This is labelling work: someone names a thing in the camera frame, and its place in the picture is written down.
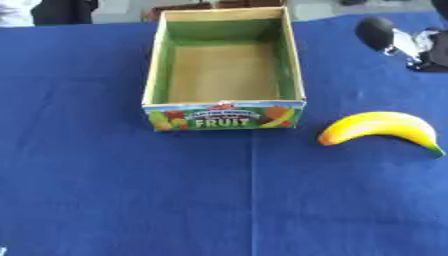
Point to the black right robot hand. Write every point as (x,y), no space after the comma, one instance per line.
(374,32)

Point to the yellow toy banana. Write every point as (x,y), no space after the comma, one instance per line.
(379,125)

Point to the brown wooden furniture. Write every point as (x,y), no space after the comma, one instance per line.
(175,6)

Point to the cardboard fruit box green inside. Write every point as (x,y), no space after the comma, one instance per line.
(223,73)

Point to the black chair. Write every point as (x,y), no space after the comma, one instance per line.
(64,11)

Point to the person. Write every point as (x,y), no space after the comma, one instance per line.
(17,13)

